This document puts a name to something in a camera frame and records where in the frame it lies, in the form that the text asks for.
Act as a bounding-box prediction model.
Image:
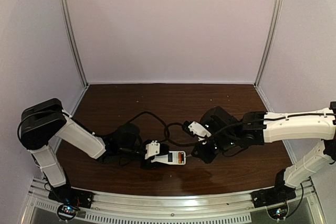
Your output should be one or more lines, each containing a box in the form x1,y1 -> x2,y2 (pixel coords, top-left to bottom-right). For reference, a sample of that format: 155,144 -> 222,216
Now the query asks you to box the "left camera cable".
125,111 -> 169,143

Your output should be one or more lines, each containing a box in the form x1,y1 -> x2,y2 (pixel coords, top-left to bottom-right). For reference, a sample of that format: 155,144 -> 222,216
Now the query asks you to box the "right aluminium frame post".
254,0 -> 284,88

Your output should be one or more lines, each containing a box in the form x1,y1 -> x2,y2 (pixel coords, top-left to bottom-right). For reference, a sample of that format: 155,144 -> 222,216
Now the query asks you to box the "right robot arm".
186,101 -> 335,191

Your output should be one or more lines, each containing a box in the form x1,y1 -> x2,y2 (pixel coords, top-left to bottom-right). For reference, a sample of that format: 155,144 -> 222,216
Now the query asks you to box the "left aluminium frame post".
60,0 -> 89,88

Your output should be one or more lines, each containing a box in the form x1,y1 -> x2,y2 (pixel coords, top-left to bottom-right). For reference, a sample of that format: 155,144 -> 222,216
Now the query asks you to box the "orange battery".
178,152 -> 182,164

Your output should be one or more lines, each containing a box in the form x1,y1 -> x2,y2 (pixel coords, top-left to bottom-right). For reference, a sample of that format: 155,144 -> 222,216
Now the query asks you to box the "aluminium frame post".
60,0 -> 89,88
254,0 -> 284,88

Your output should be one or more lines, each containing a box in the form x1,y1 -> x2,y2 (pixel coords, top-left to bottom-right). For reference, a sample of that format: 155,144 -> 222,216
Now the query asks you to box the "right camera cable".
163,122 -> 237,147

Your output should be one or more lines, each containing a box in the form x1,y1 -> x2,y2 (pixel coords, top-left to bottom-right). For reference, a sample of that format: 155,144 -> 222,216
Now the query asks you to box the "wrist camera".
182,121 -> 212,141
144,141 -> 170,162

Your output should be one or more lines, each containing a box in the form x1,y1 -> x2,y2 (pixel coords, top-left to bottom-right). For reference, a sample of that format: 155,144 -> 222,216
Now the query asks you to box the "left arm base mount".
48,188 -> 93,222

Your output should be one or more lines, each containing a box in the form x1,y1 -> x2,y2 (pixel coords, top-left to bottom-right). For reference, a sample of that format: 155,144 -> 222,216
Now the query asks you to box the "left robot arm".
17,98 -> 169,188

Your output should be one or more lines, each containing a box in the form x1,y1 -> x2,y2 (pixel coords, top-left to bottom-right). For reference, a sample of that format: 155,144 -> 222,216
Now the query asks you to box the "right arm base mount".
251,187 -> 296,221

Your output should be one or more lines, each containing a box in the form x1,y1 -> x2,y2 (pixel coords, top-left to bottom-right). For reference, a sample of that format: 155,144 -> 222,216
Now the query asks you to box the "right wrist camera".
182,121 -> 212,141

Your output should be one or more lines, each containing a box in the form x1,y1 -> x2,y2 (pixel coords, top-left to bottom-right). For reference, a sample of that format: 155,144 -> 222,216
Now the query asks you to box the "front aluminium rail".
18,178 -> 326,223

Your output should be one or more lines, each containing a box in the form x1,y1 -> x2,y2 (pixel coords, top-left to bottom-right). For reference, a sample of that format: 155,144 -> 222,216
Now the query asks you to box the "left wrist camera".
144,141 -> 170,162

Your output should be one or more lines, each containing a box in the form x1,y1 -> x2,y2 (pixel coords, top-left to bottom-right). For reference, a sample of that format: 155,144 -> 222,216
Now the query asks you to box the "camera cable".
163,122 -> 237,147
125,111 -> 169,143

